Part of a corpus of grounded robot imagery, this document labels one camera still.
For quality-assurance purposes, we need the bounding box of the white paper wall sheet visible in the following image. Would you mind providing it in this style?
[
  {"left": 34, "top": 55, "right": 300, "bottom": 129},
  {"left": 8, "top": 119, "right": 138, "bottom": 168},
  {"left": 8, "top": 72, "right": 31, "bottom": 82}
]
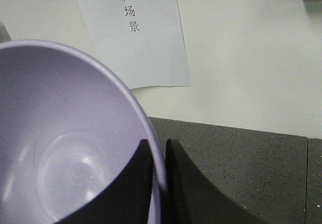
[{"left": 77, "top": 0, "right": 191, "bottom": 89}]

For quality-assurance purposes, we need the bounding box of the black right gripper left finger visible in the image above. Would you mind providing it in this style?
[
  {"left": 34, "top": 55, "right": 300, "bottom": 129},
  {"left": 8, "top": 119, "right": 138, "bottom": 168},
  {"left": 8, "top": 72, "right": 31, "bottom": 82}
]
[{"left": 59, "top": 139, "right": 153, "bottom": 223}]

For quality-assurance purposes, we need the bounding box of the purple plastic bowl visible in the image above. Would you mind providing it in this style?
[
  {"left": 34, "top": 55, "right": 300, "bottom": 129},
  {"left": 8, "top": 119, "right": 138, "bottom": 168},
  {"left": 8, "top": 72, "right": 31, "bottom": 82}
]
[{"left": 1, "top": 40, "right": 167, "bottom": 223}]

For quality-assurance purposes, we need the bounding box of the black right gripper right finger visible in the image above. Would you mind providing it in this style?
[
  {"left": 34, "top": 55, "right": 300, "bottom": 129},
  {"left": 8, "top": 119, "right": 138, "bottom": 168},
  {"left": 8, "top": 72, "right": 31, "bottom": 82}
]
[{"left": 166, "top": 139, "right": 264, "bottom": 223}]

